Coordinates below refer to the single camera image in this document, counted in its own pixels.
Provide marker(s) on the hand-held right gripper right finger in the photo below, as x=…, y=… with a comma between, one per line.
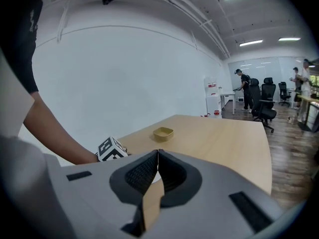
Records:
x=199, y=208

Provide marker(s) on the ceiling tube light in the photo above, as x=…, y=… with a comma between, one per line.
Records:
x=250, y=43
x=289, y=38

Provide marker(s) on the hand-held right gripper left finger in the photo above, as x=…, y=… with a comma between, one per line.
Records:
x=99, y=195

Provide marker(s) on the white desk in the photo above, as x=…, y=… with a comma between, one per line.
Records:
x=228, y=93

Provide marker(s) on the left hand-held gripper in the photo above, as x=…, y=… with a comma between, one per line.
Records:
x=111, y=149

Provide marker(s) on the white cabinet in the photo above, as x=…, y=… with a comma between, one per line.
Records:
x=213, y=101

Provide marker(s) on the person's left forearm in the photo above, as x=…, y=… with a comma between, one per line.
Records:
x=57, y=133

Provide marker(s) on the light wooden table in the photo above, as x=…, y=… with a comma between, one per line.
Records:
x=219, y=146

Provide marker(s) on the wooden desk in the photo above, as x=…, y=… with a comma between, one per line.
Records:
x=309, y=99

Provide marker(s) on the person's black t-shirt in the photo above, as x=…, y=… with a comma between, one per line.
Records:
x=17, y=34

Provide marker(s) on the black office chair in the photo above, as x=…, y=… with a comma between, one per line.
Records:
x=264, y=111
x=269, y=91
x=284, y=93

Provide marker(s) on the tan square bowl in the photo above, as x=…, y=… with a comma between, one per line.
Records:
x=163, y=134

